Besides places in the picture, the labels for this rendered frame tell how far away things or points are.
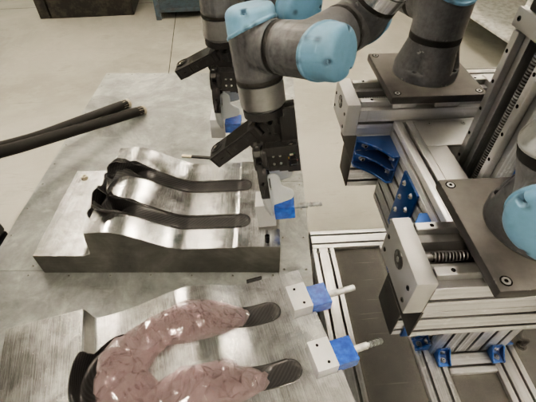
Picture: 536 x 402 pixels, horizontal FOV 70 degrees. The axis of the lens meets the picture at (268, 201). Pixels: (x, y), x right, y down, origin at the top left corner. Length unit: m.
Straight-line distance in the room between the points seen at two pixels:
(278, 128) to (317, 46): 0.19
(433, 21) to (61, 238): 0.91
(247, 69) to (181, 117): 0.71
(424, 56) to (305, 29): 0.49
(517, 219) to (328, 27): 0.30
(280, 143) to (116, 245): 0.38
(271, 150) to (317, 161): 1.70
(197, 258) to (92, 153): 0.54
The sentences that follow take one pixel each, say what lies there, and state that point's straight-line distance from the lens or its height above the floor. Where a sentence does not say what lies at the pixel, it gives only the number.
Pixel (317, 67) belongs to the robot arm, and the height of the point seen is 1.26.
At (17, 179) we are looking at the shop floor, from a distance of 2.64.
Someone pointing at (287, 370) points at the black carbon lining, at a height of 0.85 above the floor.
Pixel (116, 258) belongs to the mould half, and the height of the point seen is 0.85.
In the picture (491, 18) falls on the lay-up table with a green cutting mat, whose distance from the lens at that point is 4.04.
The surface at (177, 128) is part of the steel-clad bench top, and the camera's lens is 1.23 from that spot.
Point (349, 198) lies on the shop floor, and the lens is 2.14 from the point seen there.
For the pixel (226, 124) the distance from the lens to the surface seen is 0.97.
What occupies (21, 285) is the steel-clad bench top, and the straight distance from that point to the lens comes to 0.95.
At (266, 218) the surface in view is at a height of 0.92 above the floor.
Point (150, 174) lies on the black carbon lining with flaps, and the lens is 0.89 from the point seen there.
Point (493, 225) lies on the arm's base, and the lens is 0.67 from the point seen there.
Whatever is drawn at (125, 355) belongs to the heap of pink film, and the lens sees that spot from 0.67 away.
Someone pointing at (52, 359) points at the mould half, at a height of 0.91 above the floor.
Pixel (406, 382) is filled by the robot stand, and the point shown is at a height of 0.21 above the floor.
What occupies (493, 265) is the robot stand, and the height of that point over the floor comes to 1.04.
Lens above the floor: 1.49
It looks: 46 degrees down
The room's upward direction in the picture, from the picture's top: straight up
